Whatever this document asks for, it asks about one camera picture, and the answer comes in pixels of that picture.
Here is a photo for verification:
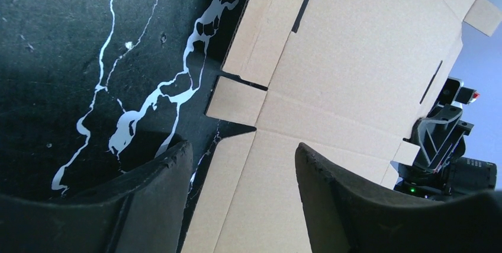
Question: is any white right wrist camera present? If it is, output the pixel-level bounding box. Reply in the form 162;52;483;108
436;77;480;108

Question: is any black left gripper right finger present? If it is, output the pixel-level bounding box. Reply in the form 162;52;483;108
295;143;501;252

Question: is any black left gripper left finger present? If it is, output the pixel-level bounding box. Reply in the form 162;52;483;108
1;140;193;252

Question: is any brown cardboard box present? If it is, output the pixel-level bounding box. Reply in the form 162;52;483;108
182;0;501;252

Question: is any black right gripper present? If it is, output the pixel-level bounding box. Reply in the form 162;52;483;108
394;104;497;201

